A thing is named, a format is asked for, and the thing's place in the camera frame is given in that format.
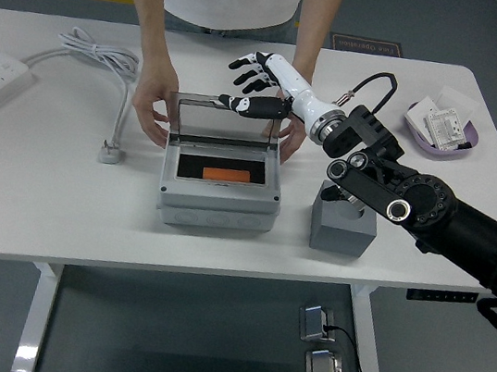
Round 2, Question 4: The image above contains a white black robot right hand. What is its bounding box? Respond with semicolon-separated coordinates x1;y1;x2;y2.
214;45;344;138

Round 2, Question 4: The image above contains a black table control panel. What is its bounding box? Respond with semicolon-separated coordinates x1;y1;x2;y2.
405;283;480;310

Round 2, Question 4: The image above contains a brown floor sign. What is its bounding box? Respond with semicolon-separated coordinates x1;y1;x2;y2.
327;32;405;60

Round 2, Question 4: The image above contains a white power cord with plug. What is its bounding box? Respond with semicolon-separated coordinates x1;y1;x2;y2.
9;19;146;168

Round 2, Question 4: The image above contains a purple plastic tray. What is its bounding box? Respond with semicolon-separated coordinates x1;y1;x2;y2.
395;99;485;167

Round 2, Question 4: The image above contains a plain white paper packet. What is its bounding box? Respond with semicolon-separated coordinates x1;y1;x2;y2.
430;85;479;125

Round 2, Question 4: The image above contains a person's left hand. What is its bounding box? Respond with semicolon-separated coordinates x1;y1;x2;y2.
256;104;311;167

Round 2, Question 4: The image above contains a silver floor socket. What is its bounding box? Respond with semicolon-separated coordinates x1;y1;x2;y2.
302;346;350;372
295;301;340;346

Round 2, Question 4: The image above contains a transparent hinged box lid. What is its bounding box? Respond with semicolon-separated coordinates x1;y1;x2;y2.
161;87;288;157

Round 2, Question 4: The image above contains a person's right hand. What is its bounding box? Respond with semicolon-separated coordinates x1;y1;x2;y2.
125;68;181;151

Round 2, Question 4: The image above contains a small white flat box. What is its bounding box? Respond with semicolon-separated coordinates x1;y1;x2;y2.
400;95;441;143

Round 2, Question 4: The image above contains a white table leg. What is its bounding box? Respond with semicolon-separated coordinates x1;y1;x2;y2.
339;283;397;372
9;259;66;372

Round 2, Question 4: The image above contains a grey plastic junction box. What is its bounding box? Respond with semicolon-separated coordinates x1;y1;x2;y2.
149;87;297;241

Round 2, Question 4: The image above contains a white printed card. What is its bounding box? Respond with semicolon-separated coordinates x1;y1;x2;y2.
421;107;474;156

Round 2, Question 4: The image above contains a grey block with round hole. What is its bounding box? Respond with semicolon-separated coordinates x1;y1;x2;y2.
305;179;384;262

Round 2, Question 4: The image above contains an orange cylindrical battery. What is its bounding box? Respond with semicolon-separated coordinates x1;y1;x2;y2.
201;165;253;188

